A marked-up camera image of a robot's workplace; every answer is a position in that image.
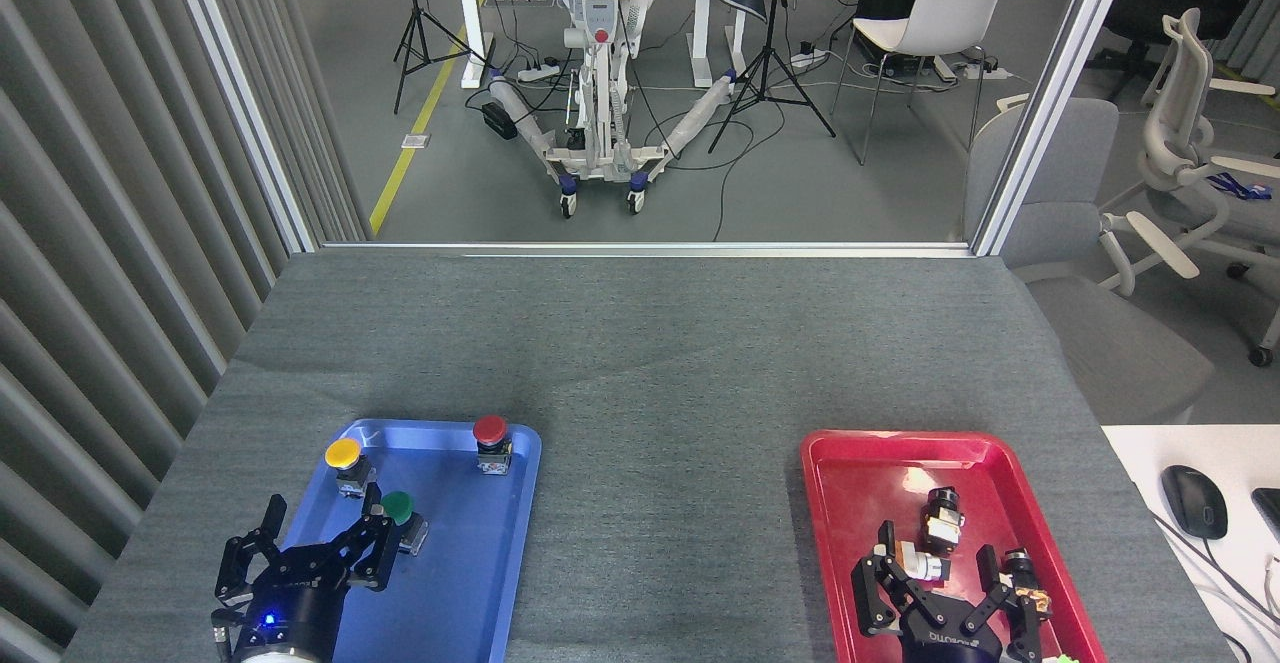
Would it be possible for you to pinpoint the black selector switch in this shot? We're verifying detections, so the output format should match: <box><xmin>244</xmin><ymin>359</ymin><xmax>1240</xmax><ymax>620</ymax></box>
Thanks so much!
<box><xmin>920</xmin><ymin>487</ymin><xmax>966</xmax><ymax>556</ymax></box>

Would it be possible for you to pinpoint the black tripod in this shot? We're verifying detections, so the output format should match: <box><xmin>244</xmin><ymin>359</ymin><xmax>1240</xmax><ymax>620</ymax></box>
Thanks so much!
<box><xmin>708</xmin><ymin>0</ymin><xmax>837</xmax><ymax>154</ymax></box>
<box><xmin>393</xmin><ymin>0</ymin><xmax>491</xmax><ymax>114</ymax></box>

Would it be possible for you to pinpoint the silver table rail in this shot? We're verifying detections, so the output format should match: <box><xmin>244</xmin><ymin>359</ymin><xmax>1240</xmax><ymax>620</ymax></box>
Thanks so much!
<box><xmin>320</xmin><ymin>241</ymin><xmax>976</xmax><ymax>260</ymax></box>

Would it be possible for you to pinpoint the white and orange switch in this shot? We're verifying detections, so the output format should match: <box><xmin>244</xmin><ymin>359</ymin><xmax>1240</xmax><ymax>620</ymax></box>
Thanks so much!
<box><xmin>893</xmin><ymin>540</ymin><xmax>951</xmax><ymax>584</ymax></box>

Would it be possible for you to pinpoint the white desk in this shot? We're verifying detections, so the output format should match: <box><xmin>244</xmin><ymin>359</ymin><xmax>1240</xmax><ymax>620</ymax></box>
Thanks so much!
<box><xmin>1100</xmin><ymin>425</ymin><xmax>1280</xmax><ymax>663</ymax></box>

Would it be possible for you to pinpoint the black computer mouse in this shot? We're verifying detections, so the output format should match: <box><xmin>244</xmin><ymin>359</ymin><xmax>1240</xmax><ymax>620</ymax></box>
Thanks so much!
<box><xmin>1160</xmin><ymin>465</ymin><xmax>1229</xmax><ymax>541</ymax></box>

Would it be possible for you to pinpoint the red push button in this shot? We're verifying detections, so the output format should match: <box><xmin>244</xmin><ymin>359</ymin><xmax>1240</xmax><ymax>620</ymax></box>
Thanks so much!
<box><xmin>472</xmin><ymin>415</ymin><xmax>514</xmax><ymax>476</ymax></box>

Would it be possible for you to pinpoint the grey fabric office chair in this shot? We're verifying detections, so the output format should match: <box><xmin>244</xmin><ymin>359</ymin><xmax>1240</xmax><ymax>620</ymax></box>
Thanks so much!
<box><xmin>965</xmin><ymin>98</ymin><xmax>1216</xmax><ymax>426</ymax></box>

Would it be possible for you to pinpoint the black switch with orange base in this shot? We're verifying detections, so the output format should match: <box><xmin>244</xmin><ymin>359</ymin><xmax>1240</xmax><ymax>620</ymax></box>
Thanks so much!
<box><xmin>1000</xmin><ymin>547</ymin><xmax>1053</xmax><ymax>619</ymax></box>

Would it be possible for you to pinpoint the blue lanyard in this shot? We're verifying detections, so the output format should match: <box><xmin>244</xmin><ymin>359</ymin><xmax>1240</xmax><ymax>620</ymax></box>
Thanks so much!
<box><xmin>1208</xmin><ymin>172</ymin><xmax>1273</xmax><ymax>201</ymax></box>

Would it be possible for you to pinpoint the white ergonomic office chair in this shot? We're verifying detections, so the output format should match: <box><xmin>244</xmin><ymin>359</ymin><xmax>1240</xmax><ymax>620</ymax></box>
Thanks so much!
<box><xmin>1098</xmin><ymin>8</ymin><xmax>1280</xmax><ymax>366</ymax></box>

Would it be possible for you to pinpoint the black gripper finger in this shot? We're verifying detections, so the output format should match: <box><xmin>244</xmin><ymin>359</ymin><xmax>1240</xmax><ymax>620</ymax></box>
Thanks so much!
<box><xmin>325</xmin><ymin>483</ymin><xmax>401</xmax><ymax>592</ymax></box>
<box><xmin>980</xmin><ymin>545</ymin><xmax>1046</xmax><ymax>663</ymax></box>
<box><xmin>852</xmin><ymin>520</ymin><xmax>946</xmax><ymax>636</ymax></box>
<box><xmin>215</xmin><ymin>495</ymin><xmax>288</xmax><ymax>609</ymax></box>

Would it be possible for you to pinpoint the green push button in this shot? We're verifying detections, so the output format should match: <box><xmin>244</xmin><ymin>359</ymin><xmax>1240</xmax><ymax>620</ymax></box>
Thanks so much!
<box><xmin>380</xmin><ymin>490</ymin><xmax>431</xmax><ymax>556</ymax></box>

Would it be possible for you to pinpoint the yellow push button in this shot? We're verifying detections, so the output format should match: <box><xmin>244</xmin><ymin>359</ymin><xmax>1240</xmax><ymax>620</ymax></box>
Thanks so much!
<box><xmin>324</xmin><ymin>437</ymin><xmax>378</xmax><ymax>500</ymax></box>

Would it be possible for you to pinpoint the white plastic chair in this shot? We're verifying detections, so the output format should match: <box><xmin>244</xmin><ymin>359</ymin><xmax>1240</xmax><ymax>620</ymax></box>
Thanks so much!
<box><xmin>830</xmin><ymin>0</ymin><xmax>1013</xmax><ymax>166</ymax></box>

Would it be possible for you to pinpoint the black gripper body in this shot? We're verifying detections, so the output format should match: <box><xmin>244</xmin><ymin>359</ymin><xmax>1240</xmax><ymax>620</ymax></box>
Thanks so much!
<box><xmin>898</xmin><ymin>598</ymin><xmax>1006</xmax><ymax>663</ymax></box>
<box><xmin>235</xmin><ymin>543</ymin><xmax>349</xmax><ymax>658</ymax></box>

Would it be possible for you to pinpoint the red plastic tray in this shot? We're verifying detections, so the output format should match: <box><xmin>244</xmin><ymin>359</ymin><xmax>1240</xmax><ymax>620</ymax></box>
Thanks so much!
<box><xmin>800</xmin><ymin>430</ymin><xmax>1109</xmax><ymax>663</ymax></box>

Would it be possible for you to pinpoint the blue plastic tray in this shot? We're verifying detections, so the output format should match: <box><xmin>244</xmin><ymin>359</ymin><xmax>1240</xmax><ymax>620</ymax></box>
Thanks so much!
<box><xmin>232</xmin><ymin>418</ymin><xmax>543</xmax><ymax>663</ymax></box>

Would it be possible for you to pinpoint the white wheeled stand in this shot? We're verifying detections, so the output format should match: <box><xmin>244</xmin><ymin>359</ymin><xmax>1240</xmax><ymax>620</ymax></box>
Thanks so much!
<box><xmin>487</xmin><ymin>0</ymin><xmax>741</xmax><ymax>219</ymax></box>

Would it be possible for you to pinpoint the silver post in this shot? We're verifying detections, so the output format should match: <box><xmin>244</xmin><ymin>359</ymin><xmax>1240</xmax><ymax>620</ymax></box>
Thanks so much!
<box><xmin>165</xmin><ymin>0</ymin><xmax>321</xmax><ymax>254</ymax></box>
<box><xmin>970</xmin><ymin>0</ymin><xmax>1141</xmax><ymax>256</ymax></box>

